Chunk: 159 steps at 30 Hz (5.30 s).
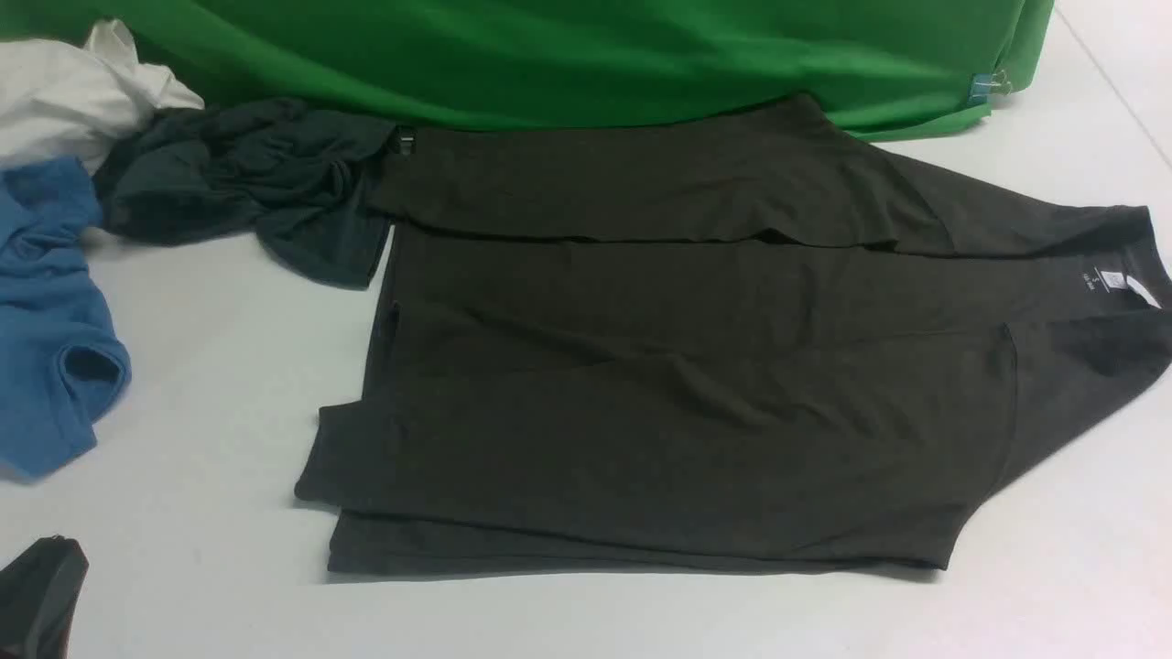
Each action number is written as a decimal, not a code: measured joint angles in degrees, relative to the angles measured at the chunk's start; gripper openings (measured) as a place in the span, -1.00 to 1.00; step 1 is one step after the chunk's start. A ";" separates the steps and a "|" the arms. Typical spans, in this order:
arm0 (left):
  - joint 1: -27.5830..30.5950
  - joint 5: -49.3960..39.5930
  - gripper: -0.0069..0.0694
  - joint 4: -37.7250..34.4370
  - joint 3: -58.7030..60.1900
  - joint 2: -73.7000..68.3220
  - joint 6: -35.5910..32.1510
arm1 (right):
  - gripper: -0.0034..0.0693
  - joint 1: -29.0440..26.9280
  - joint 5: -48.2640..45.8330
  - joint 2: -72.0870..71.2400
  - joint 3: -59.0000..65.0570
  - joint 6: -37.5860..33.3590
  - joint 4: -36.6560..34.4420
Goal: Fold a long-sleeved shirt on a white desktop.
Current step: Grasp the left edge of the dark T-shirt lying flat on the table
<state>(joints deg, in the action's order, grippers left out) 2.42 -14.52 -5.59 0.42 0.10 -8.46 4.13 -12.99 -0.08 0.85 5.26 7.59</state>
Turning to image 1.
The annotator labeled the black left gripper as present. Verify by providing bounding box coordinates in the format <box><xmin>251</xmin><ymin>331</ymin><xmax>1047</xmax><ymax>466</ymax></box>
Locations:
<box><xmin>1</xmin><ymin>535</ymin><xmax>89</xmax><ymax>658</ymax></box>

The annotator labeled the dark gray long-sleeve shirt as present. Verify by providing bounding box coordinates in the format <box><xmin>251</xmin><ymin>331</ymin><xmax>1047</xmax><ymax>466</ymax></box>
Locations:
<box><xmin>294</xmin><ymin>93</ymin><xmax>1168</xmax><ymax>577</ymax></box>

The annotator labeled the blue shirt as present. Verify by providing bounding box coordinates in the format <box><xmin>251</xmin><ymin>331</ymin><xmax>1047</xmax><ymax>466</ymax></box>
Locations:
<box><xmin>1</xmin><ymin>156</ymin><xmax>131</xmax><ymax>482</ymax></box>

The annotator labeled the dark teal crumpled shirt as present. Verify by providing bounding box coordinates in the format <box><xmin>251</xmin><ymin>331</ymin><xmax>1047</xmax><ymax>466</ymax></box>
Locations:
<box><xmin>93</xmin><ymin>98</ymin><xmax>396</xmax><ymax>288</ymax></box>

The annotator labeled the white crumpled shirt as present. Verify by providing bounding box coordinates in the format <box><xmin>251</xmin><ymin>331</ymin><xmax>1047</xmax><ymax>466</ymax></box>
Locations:
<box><xmin>1</xmin><ymin>18</ymin><xmax>204</xmax><ymax>174</ymax></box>

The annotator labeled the green backdrop cloth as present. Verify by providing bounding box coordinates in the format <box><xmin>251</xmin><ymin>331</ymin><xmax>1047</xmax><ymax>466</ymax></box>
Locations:
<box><xmin>4</xmin><ymin>1</ymin><xmax>1054</xmax><ymax>141</ymax></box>

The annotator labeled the blue binder clip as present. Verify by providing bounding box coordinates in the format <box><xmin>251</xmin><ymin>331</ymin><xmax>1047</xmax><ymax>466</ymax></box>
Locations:
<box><xmin>968</xmin><ymin>70</ymin><xmax>1014</xmax><ymax>106</ymax></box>

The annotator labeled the metal table cable hatch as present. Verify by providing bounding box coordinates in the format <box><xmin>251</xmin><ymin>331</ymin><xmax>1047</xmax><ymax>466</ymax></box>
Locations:
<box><xmin>390</xmin><ymin>125</ymin><xmax>416</xmax><ymax>156</ymax></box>

